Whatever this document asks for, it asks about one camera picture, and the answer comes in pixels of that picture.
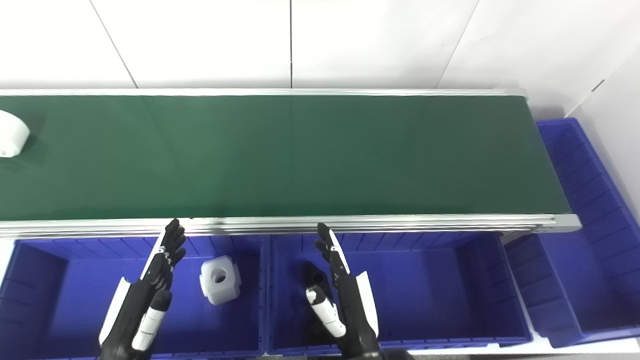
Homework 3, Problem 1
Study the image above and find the black plastic part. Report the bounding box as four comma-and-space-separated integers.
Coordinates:
299, 261, 334, 301

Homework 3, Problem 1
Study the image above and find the white cube part with hole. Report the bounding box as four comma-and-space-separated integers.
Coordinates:
199, 255, 242, 306

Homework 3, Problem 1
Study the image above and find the white octagonal plastic part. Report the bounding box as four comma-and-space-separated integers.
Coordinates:
0, 110, 31, 158

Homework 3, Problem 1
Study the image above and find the green conveyor belt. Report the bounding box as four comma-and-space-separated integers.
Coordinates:
0, 88, 582, 240

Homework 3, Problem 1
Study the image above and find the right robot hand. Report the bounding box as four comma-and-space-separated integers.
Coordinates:
306, 223, 381, 360

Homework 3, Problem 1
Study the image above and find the blue plastic bin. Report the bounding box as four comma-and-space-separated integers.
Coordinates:
0, 235, 269, 360
265, 231, 534, 357
502, 118, 640, 349

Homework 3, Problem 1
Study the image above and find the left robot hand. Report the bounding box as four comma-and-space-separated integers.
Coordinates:
98, 218, 187, 360

